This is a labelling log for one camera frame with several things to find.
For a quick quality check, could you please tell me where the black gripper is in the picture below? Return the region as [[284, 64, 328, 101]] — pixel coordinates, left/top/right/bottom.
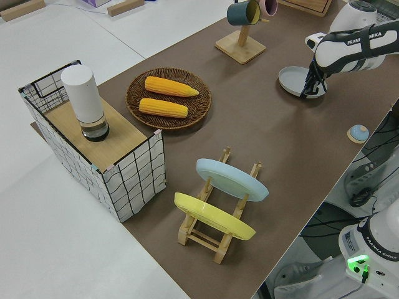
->
[[300, 59, 329, 100]]

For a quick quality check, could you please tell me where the gray plate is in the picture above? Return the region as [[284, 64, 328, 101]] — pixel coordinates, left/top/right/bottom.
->
[[277, 65, 327, 100]]

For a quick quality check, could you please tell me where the light blue plate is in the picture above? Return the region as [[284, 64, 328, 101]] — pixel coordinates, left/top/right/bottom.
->
[[196, 158, 270, 204]]

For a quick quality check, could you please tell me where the yellow plate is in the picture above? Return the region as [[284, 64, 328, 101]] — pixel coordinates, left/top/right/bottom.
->
[[173, 192, 257, 242]]

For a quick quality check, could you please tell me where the wooden plate rack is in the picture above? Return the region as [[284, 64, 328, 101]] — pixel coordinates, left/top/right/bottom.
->
[[177, 146, 264, 265]]

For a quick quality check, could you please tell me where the blue service bell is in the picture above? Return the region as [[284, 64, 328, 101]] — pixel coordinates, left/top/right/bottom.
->
[[347, 124, 370, 145]]

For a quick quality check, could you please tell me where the brown table mat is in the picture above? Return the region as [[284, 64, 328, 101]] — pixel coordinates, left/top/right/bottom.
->
[[29, 0, 399, 299]]

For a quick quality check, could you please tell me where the wooden cabinet box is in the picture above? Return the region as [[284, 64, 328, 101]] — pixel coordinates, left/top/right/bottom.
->
[[277, 0, 334, 17]]

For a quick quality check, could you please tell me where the wooden mug stand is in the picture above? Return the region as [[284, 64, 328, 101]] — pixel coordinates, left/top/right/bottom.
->
[[214, 12, 270, 65]]

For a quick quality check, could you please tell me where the pink mug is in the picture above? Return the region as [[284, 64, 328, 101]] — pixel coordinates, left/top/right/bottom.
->
[[257, 0, 279, 18]]

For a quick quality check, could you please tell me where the dark teal mug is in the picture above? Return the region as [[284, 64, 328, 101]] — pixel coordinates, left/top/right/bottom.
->
[[226, 0, 261, 26]]

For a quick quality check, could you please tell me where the brown wicker basket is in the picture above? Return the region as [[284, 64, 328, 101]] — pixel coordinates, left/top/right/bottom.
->
[[125, 66, 213, 131]]

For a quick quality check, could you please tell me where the yellow corn cob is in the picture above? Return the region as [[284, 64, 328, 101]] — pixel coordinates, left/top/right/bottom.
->
[[144, 75, 201, 98], [138, 97, 190, 120]]

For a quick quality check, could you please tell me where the wooden stepped shelf board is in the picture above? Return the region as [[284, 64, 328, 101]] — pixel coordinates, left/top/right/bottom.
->
[[29, 100, 148, 173]]

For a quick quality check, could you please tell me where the wooden block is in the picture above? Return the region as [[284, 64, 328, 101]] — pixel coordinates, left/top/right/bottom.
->
[[0, 0, 46, 23], [107, 0, 146, 17]]

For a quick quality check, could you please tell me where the white cylinder with dark base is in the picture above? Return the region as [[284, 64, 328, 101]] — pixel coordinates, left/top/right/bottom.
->
[[60, 65, 111, 143]]

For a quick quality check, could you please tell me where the purple white pack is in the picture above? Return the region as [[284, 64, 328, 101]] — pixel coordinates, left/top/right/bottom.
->
[[81, 0, 111, 9]]

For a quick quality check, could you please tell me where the black arm base cable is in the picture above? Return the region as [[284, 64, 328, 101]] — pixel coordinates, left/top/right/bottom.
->
[[358, 263, 373, 286]]

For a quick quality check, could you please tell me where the wire basket with grid liner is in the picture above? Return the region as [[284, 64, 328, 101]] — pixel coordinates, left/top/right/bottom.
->
[[17, 59, 166, 224]]

